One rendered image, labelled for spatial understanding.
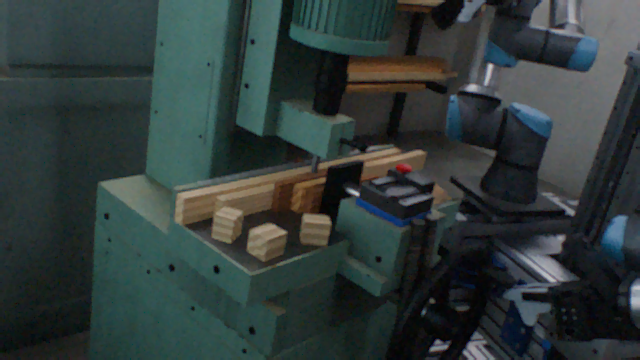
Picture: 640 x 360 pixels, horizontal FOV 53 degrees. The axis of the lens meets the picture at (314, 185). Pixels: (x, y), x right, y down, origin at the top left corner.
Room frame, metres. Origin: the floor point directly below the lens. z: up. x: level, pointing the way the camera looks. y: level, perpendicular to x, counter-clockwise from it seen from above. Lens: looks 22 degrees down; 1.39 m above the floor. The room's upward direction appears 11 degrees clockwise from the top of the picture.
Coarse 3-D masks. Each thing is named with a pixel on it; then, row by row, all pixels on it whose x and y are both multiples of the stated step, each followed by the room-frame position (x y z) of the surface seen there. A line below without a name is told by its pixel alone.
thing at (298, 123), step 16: (288, 112) 1.16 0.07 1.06; (304, 112) 1.14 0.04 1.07; (288, 128) 1.16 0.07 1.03; (304, 128) 1.13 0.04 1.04; (320, 128) 1.11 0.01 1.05; (336, 128) 1.10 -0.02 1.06; (352, 128) 1.14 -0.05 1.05; (304, 144) 1.13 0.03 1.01; (320, 144) 1.10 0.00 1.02; (336, 144) 1.11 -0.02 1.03
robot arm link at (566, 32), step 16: (560, 0) 1.52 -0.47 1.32; (576, 0) 1.52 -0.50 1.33; (560, 16) 1.46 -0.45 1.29; (576, 16) 1.45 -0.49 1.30; (560, 32) 1.38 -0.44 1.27; (576, 32) 1.39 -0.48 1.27; (544, 48) 1.36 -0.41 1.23; (560, 48) 1.35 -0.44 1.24; (576, 48) 1.35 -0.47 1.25; (592, 48) 1.35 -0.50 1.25; (544, 64) 1.38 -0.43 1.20; (560, 64) 1.36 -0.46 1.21; (576, 64) 1.35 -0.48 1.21
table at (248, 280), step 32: (192, 224) 0.94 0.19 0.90; (256, 224) 0.98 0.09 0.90; (288, 224) 1.01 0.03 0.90; (448, 224) 1.26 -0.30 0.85; (192, 256) 0.90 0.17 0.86; (224, 256) 0.86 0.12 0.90; (288, 256) 0.89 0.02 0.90; (320, 256) 0.94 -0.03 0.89; (224, 288) 0.85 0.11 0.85; (256, 288) 0.83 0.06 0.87; (288, 288) 0.89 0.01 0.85; (384, 288) 0.93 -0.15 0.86
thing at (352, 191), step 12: (336, 168) 1.08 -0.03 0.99; (348, 168) 1.10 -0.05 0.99; (360, 168) 1.13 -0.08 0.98; (336, 180) 1.08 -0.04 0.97; (348, 180) 1.11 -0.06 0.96; (360, 180) 1.14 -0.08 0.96; (324, 192) 1.07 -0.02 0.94; (336, 192) 1.09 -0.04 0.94; (348, 192) 1.08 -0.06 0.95; (324, 204) 1.07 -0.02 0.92; (336, 204) 1.09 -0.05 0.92
